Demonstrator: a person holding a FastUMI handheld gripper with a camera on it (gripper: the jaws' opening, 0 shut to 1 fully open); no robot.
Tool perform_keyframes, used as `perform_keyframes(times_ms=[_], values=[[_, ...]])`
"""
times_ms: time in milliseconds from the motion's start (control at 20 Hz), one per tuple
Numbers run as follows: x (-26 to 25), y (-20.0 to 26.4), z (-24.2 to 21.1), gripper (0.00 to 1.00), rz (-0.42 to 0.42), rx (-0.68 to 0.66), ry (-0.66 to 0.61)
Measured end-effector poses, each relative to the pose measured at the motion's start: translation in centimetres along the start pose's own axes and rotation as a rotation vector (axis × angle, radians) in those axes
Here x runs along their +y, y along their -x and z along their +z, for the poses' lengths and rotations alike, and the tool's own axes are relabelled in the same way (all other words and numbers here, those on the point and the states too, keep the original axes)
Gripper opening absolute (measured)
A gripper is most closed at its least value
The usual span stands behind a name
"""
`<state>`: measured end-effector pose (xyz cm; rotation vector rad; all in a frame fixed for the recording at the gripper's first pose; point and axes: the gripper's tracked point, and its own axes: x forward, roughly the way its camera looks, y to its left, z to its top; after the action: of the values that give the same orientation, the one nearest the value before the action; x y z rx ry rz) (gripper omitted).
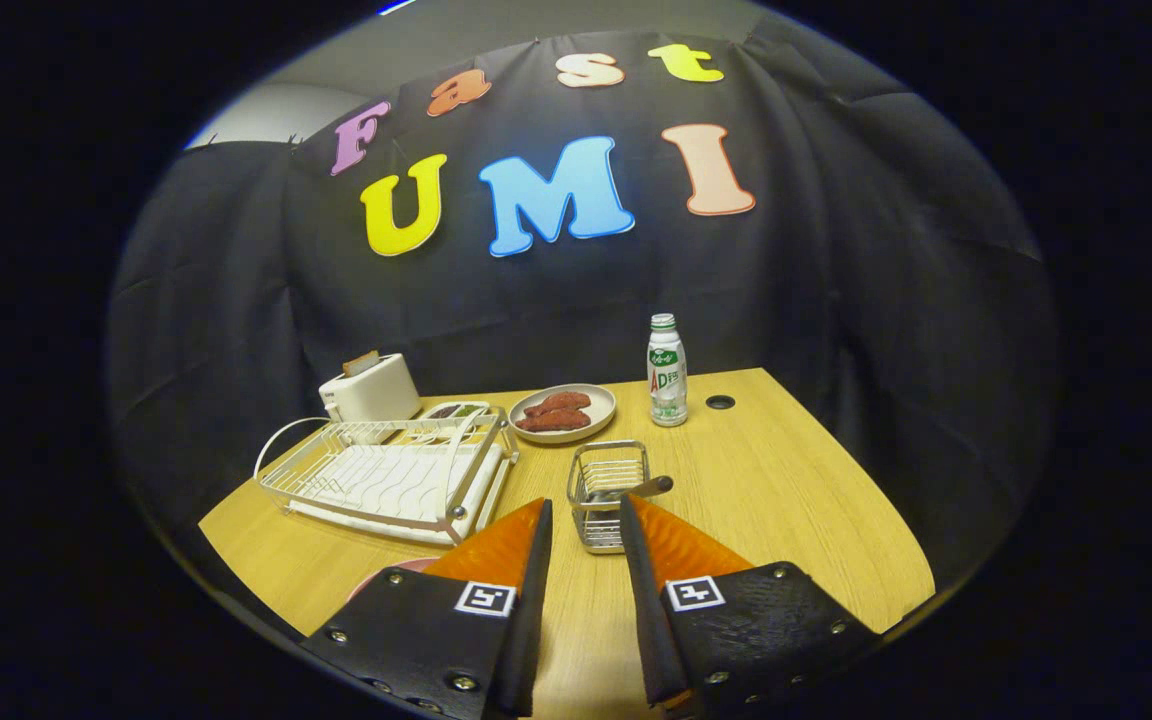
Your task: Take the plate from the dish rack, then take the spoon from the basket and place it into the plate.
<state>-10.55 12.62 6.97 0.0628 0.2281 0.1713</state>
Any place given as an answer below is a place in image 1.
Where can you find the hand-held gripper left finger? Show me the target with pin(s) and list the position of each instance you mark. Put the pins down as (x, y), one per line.
(531, 600)

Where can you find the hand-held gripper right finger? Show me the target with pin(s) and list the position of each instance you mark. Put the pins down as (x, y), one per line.
(641, 600)

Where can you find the pink plate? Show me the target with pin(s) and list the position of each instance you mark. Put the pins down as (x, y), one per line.
(406, 564)

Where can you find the beige plate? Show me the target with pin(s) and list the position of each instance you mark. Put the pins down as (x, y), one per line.
(603, 400)

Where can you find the red meat piece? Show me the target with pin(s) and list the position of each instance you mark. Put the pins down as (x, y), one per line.
(561, 402)
(551, 421)

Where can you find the white divided tray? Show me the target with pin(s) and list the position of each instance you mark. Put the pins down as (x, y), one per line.
(476, 404)

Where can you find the white green drink bottle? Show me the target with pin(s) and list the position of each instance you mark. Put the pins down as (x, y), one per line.
(667, 380)

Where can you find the white toaster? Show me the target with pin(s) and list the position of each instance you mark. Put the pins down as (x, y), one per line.
(376, 395)

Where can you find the toast bread slice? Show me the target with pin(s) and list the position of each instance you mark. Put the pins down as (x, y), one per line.
(361, 363)

